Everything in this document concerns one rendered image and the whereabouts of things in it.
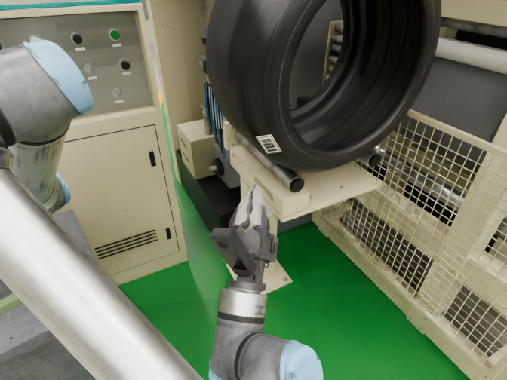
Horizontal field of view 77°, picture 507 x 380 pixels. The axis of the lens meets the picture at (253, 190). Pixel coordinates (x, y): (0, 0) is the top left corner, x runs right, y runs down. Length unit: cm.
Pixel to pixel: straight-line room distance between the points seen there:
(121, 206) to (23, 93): 108
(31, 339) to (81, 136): 70
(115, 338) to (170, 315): 127
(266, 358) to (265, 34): 56
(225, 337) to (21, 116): 46
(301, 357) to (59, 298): 33
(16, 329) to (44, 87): 74
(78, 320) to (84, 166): 104
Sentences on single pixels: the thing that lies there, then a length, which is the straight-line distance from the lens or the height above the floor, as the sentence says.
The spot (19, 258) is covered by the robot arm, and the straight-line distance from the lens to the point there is 45.
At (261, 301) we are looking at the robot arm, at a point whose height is 88.
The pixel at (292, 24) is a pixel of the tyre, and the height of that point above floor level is 130.
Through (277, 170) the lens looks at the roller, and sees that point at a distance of 91.
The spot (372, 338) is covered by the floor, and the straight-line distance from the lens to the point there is 169.
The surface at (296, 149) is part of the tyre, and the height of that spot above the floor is 102.
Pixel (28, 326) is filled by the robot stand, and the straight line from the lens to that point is 111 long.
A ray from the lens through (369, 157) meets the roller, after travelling 102.
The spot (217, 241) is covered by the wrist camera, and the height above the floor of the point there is 99.
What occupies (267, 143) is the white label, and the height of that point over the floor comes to 105.
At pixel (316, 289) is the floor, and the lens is 177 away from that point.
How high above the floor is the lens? 140
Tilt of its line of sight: 36 degrees down
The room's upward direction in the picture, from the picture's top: straight up
